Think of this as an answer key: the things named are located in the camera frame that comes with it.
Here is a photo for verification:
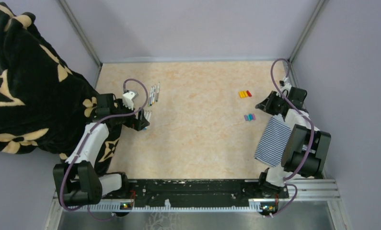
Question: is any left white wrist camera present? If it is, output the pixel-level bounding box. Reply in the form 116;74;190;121
122;91;138;111

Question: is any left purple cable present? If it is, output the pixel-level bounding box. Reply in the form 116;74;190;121
59;78;149;221

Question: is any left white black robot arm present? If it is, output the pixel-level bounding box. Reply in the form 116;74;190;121
53;90;150;210

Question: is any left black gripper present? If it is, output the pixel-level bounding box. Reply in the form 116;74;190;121
110;98;149;131

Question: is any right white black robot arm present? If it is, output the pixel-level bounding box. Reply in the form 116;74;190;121
254;87;331;197

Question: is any green end white marker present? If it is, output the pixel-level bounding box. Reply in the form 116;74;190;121
149;85;156;106

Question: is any orange cap white marker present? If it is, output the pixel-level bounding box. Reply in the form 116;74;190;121
151;84;157;104

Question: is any black floral blanket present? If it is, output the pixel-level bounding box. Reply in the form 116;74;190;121
0;1;127;177

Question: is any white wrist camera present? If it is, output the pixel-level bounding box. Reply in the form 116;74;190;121
279;77;292;95
122;91;138;111

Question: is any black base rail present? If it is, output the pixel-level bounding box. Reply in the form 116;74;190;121
104;179;289;213

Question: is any blue striped cloth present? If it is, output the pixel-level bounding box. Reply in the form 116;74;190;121
254;115;292;167

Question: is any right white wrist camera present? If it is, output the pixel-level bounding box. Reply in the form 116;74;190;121
279;77;292;95

